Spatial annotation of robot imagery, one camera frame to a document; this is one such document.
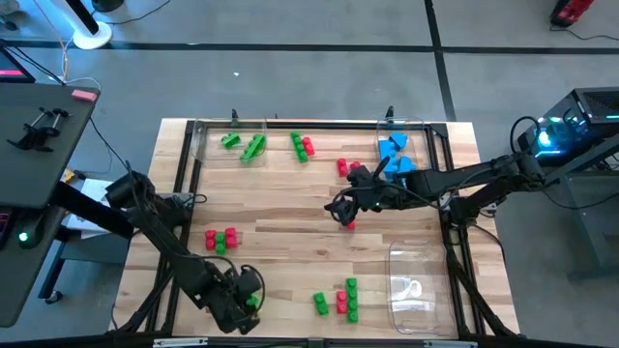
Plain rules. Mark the black caster wheel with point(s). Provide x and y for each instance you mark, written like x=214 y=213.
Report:
x=54 y=297

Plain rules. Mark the short green block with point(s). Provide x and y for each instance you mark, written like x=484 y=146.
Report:
x=252 y=301
x=221 y=244
x=231 y=140
x=320 y=304

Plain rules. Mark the long blue block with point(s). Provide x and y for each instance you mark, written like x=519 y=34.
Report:
x=386 y=151

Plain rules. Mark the red device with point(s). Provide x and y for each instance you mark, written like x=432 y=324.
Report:
x=570 y=12

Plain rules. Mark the white floor stand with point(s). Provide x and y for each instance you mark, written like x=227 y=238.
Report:
x=92 y=37

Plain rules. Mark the short red block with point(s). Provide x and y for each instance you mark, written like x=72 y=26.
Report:
x=342 y=302
x=309 y=146
x=231 y=238
x=342 y=167
x=355 y=165
x=210 y=240
x=351 y=225

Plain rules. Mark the black metal table frame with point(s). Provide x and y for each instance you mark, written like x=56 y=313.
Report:
x=338 y=126

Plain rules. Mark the small black clamp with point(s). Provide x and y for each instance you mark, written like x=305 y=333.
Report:
x=389 y=113
x=234 y=116

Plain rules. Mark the black lit computer tower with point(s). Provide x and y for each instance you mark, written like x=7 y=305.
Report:
x=595 y=111

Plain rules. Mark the black monitor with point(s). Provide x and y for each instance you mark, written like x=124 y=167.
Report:
x=12 y=65

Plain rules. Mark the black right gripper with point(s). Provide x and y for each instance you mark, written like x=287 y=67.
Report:
x=382 y=193

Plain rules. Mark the black keyboard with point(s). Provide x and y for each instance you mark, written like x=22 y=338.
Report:
x=4 y=227

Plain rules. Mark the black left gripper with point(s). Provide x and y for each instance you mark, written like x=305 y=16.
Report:
x=232 y=309

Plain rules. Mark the black bar clamp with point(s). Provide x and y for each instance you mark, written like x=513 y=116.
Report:
x=38 y=131

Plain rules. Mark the black computer mouse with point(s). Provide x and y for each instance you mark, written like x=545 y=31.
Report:
x=28 y=237

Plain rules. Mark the grey desk base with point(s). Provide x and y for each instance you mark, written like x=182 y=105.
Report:
x=92 y=251

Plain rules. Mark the grey metal stand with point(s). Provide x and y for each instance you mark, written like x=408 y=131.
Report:
x=590 y=227

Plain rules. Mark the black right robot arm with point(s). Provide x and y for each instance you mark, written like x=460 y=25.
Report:
x=464 y=179

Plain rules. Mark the dark side desk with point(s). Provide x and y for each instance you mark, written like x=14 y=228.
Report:
x=43 y=159

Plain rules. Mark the black round base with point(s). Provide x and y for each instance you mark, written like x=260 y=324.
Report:
x=107 y=5

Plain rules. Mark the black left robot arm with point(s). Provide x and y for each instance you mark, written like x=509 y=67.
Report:
x=145 y=212

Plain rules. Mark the clear plastic bin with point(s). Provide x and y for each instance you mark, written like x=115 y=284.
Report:
x=421 y=270
x=416 y=135
x=208 y=145

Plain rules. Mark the pink eraser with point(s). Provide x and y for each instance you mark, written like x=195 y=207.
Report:
x=84 y=95

